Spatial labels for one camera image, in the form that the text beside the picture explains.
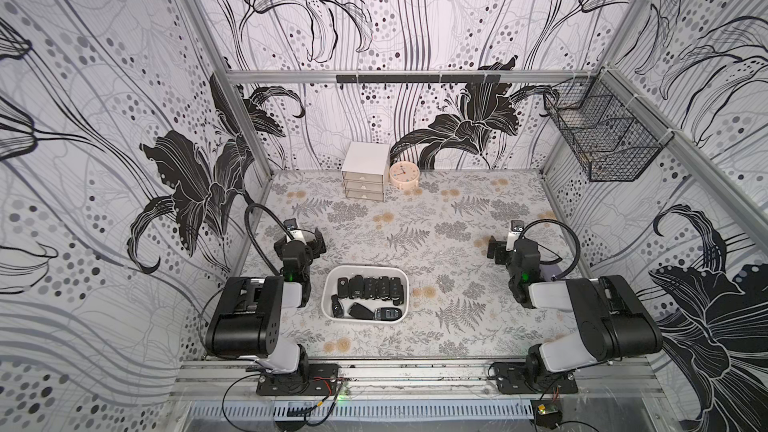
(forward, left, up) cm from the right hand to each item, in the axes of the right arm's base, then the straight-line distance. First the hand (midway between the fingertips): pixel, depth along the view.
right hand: (511, 234), depth 94 cm
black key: (-16, +49, -3) cm, 52 cm away
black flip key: (-16, +53, -3) cm, 56 cm away
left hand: (-1, +66, +2) cm, 66 cm away
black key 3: (-17, +41, -1) cm, 44 cm away
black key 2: (-17, +45, -1) cm, 48 cm away
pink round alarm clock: (+29, +34, -2) cm, 45 cm away
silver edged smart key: (-24, +40, -3) cm, 46 cm away
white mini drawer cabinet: (+21, +47, +9) cm, 53 cm away
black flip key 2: (-18, +37, -1) cm, 41 cm away
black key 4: (-23, +49, -4) cm, 54 cm away
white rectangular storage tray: (-17, +57, -2) cm, 59 cm away
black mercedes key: (-22, +54, -3) cm, 59 cm away
